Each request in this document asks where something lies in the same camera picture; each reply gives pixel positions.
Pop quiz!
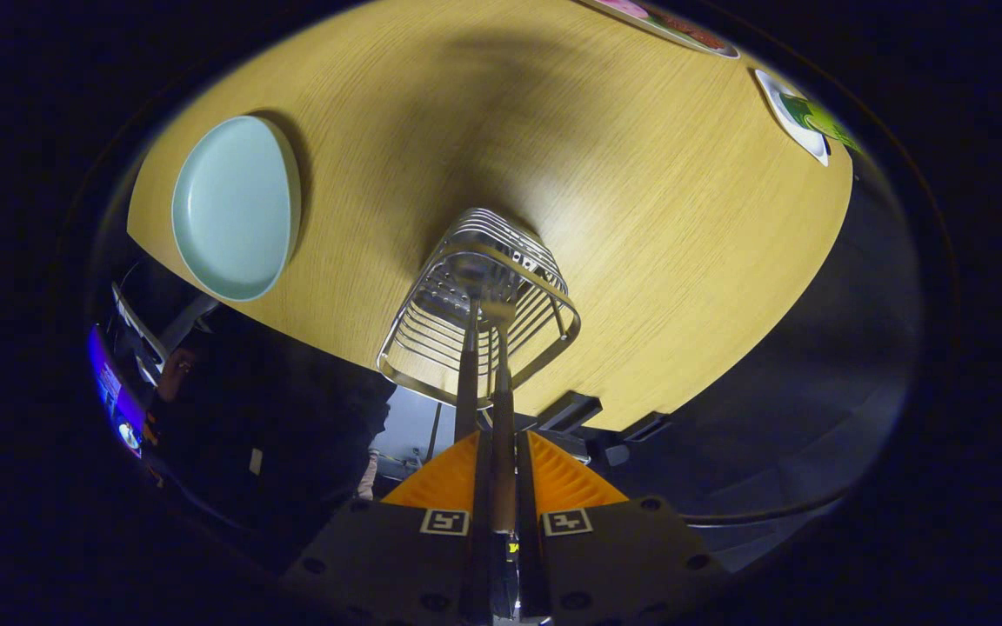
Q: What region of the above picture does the white oval food plate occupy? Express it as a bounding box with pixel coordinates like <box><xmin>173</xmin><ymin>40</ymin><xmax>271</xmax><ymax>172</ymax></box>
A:
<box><xmin>584</xmin><ymin>0</ymin><xmax>741</xmax><ymax>60</ymax></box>

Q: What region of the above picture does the white keyboard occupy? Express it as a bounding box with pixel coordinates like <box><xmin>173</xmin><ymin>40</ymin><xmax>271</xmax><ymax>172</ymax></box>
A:
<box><xmin>111</xmin><ymin>283</ymin><xmax>163</xmax><ymax>388</ymax></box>

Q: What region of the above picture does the black table bracket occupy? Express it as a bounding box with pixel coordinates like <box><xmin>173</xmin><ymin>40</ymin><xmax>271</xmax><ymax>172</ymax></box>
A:
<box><xmin>536</xmin><ymin>391</ymin><xmax>604</xmax><ymax>434</ymax></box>

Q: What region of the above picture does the green label drink bottle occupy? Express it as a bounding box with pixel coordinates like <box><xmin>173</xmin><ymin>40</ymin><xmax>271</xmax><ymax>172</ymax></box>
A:
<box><xmin>781</xmin><ymin>91</ymin><xmax>863</xmax><ymax>156</ymax></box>

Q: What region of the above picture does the metal wire cutlery basket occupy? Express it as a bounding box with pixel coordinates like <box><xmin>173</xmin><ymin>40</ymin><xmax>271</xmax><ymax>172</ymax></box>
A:
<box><xmin>377</xmin><ymin>207</ymin><xmax>582</xmax><ymax>410</ymax></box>

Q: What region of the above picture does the glowing purple computer screen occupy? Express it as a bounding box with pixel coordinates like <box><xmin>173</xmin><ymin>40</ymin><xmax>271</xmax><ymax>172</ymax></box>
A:
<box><xmin>88</xmin><ymin>323</ymin><xmax>150</xmax><ymax>457</ymax></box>

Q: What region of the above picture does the dark handled knife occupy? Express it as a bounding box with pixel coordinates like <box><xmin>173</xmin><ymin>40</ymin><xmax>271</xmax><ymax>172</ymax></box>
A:
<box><xmin>453</xmin><ymin>291</ymin><xmax>483</xmax><ymax>443</ymax></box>

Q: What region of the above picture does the pale teal round plate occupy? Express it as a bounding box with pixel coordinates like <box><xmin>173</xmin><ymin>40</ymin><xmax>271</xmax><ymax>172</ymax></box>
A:
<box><xmin>171</xmin><ymin>116</ymin><xmax>303</xmax><ymax>303</ymax></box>

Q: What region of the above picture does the silver metal fork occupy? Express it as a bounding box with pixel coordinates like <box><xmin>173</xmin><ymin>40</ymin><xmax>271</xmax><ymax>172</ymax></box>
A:
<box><xmin>482</xmin><ymin>296</ymin><xmax>521</xmax><ymax>536</ymax></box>

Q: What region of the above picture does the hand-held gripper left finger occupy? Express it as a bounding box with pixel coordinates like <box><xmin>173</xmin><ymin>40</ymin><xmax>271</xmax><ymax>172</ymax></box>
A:
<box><xmin>279</xmin><ymin>430</ymin><xmax>493</xmax><ymax>626</ymax></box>

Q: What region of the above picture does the white square coaster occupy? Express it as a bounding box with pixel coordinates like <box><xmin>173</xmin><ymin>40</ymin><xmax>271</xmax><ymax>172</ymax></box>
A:
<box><xmin>753</xmin><ymin>68</ymin><xmax>831</xmax><ymax>168</ymax></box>

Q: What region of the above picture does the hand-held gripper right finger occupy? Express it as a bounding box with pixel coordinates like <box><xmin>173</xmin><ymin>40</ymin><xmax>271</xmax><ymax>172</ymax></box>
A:
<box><xmin>514</xmin><ymin>430</ymin><xmax>728</xmax><ymax>626</ymax></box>

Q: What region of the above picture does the brown meat piece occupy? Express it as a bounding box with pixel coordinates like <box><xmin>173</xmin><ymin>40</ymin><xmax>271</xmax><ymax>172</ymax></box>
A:
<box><xmin>653</xmin><ymin>13</ymin><xmax>728</xmax><ymax>51</ymax></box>

